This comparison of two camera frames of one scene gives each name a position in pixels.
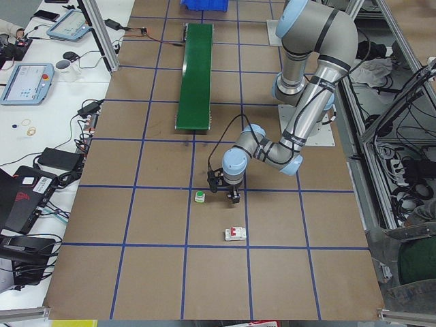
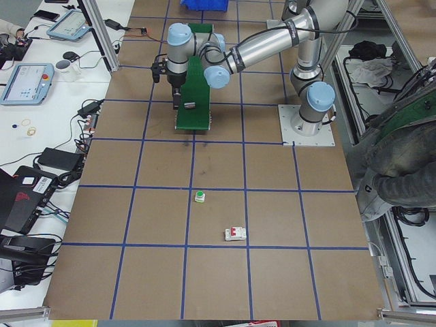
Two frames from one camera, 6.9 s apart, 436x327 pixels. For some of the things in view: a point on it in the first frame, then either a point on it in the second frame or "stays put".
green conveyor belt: x=193 y=111 stays put
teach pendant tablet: x=28 y=84 stays put
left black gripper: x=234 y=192 -> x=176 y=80
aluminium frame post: x=103 y=34 stays put
